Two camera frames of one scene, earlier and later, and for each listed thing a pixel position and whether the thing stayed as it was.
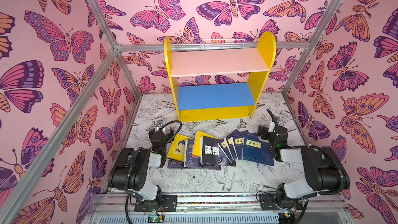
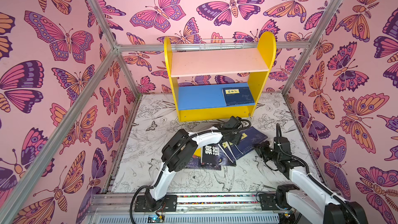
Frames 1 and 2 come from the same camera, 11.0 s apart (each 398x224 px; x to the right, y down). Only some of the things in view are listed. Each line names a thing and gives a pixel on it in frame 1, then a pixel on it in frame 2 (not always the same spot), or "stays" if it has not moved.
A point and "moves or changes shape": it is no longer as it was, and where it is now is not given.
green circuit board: [154, 219] stays
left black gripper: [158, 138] → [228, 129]
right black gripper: [269, 131] → [264, 151]
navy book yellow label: [224, 144] stays
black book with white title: [210, 152] stays
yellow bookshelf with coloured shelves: [218, 83] stays
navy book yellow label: [237, 141] moves or changes shape
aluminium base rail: [332, 201] stays
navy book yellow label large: [255, 151] → [237, 96]
